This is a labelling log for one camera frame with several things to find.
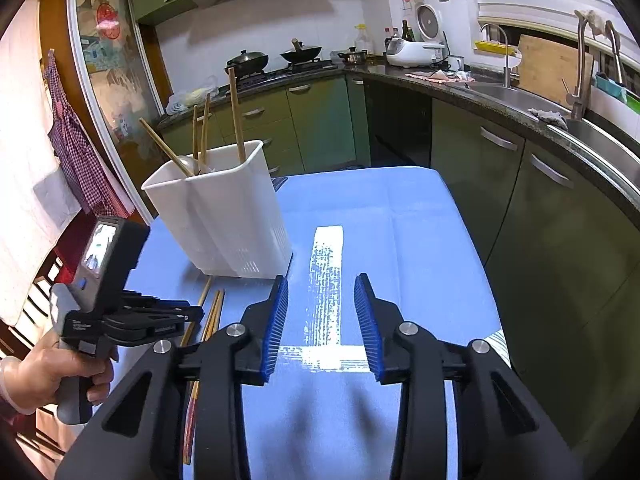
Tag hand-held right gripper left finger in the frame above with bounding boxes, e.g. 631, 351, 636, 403
55, 275, 291, 480

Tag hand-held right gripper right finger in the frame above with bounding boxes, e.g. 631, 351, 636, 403
354, 274, 586, 480

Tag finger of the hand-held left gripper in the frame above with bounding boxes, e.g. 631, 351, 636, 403
102, 317, 183, 346
120, 292, 205, 323

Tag red patterned chopstick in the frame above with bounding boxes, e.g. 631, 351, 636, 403
181, 289, 221, 465
187, 289, 226, 461

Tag white plastic utensil holder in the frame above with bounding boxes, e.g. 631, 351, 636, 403
141, 140, 293, 279

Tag clear plastic spoon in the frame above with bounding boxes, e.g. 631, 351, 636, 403
175, 155, 206, 176

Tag person's left hand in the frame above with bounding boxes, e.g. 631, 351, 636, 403
12, 335, 115, 415

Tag wooden chair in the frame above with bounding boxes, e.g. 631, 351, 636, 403
0, 255, 81, 461

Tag red checkered apron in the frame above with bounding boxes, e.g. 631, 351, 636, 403
42, 49, 136, 216

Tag blue printed tablecloth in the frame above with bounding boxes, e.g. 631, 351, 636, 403
120, 165, 511, 480

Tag white curtain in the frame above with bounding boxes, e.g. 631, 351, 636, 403
0, 0, 83, 326

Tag white plastic bag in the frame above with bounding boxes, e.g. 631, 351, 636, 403
165, 76, 221, 116

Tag green base cabinet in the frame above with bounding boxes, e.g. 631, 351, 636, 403
430, 97, 640, 461
157, 75, 371, 181

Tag decorated sliding door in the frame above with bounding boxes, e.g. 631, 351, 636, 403
67, 0, 161, 221

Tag dark built-in appliance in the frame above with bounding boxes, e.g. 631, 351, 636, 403
362, 80, 433, 168

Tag black wok with lid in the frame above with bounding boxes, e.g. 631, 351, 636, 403
225, 49, 270, 77

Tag black gas stove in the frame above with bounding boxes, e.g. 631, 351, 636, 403
227, 60, 337, 83

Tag pink dish cloth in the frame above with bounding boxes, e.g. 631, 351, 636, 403
405, 70, 476, 84

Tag steel kitchen sink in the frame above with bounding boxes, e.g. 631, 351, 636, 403
470, 82, 640, 186

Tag small steel pot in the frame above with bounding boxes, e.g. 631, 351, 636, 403
337, 46, 370, 65

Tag grey rag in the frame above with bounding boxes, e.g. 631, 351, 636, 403
529, 107, 568, 128

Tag white rice cooker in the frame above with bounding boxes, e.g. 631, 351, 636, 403
386, 2, 448, 68

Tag clear oil bottle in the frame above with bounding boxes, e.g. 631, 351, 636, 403
352, 23, 372, 56

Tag dark sauce bottles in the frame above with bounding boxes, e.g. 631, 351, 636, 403
384, 20, 416, 53

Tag small steel faucet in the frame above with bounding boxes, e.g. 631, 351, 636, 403
479, 22, 513, 88

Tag yellow tray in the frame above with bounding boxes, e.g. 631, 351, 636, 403
474, 40, 518, 57

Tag wooden cutting board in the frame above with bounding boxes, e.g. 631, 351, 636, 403
517, 34, 595, 108

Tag teal plastic holder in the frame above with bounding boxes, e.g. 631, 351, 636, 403
595, 72, 628, 103

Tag tall steel faucet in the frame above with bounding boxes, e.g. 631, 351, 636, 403
560, 9, 596, 121

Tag grey curved faucet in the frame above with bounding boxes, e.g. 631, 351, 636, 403
602, 20, 628, 86

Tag white cloth on faucet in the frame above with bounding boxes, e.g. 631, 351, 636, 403
575, 9, 608, 36

